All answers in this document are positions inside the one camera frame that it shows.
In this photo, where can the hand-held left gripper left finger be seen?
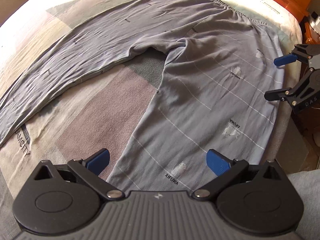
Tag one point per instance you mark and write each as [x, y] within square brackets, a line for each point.
[98, 160]

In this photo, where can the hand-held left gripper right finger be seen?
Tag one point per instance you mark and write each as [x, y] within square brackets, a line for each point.
[217, 162]

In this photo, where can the bed with patchwork sheet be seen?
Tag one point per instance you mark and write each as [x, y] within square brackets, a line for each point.
[87, 117]

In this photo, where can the grey pants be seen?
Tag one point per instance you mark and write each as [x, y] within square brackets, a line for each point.
[200, 92]

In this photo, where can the wooden bedside cabinet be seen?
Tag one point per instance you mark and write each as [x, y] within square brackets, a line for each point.
[311, 37]

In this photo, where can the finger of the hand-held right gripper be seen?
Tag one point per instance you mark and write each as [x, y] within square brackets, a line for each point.
[277, 94]
[285, 60]

